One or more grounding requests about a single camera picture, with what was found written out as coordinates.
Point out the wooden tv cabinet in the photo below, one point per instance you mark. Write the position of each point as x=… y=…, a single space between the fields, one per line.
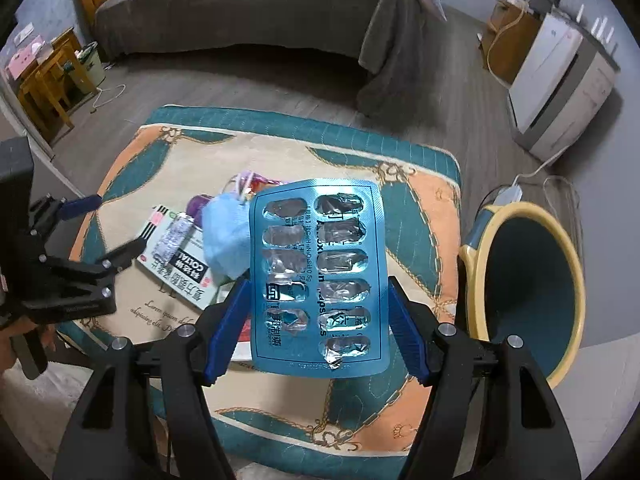
x=506 y=41

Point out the light blue face mask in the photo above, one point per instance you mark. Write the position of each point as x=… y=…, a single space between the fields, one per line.
x=226 y=235

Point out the purple spray bottle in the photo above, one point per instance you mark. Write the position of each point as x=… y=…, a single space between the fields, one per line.
x=194 y=208

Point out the wooden bedside table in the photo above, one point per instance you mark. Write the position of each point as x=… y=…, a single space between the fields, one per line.
x=45 y=84

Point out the silver blister strip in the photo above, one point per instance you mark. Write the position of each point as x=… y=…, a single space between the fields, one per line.
x=171 y=240

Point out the white green medicine box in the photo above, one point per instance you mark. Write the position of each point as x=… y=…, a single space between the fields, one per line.
x=187 y=274

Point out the yellow teal trash bin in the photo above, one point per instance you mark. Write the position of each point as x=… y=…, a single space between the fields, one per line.
x=519 y=274

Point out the white wifi router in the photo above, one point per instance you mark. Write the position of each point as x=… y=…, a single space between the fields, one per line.
x=599 y=31

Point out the small green white bin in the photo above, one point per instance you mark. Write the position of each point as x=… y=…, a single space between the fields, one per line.
x=88 y=57

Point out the white power strip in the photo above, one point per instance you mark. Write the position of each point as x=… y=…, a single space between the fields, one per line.
x=506 y=196

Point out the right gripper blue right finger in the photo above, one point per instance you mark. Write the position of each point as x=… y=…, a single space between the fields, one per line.
x=409 y=341

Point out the white air purifier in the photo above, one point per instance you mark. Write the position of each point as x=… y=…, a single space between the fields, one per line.
x=562 y=84

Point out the bed with brown cover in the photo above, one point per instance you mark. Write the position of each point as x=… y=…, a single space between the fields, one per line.
x=386 y=37

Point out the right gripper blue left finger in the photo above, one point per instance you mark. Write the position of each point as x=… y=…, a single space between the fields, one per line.
x=222 y=325

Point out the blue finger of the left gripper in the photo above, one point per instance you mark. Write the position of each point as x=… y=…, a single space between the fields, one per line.
x=78 y=208
x=123 y=255

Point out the person's left hand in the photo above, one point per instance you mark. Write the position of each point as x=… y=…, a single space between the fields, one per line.
x=24 y=341

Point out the blue pill blister pack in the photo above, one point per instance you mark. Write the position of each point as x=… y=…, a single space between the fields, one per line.
x=319 y=280

